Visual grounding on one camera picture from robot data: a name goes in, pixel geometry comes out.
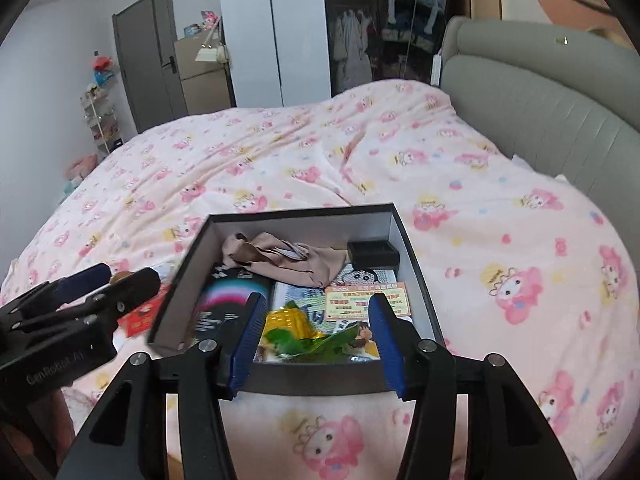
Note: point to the cartoon diamond painting kit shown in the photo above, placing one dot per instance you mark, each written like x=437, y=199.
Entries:
x=312, y=299

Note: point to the grey upholstered headboard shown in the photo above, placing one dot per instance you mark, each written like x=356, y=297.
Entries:
x=566, y=101

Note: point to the beige crumpled cloth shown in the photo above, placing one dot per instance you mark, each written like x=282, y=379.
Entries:
x=296, y=264

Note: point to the pink cartoon print blanket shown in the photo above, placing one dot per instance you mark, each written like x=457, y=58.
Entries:
x=516, y=262

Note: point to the red packet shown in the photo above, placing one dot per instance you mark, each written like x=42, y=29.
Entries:
x=142, y=318

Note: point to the white shelf with toys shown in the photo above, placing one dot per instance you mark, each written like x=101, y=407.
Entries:
x=99, y=112

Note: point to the grey door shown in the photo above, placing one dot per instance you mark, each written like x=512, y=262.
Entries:
x=145, y=35

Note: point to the small black box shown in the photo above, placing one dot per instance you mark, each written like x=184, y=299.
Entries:
x=373, y=254

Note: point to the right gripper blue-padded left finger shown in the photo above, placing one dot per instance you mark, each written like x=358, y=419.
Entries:
x=246, y=336

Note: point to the black box with rainbow swirl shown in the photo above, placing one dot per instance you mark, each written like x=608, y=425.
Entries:
x=224, y=297

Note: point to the yellow green snack packet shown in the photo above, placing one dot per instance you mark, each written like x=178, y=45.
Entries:
x=290, y=337

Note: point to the small beige fridge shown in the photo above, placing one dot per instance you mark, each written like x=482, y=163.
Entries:
x=203, y=67

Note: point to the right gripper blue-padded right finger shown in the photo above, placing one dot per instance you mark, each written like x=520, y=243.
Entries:
x=396, y=340

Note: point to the orange yellow card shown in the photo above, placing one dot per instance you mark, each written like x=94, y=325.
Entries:
x=351, y=302

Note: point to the open closet with clothes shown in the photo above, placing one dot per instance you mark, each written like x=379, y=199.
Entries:
x=371, y=40

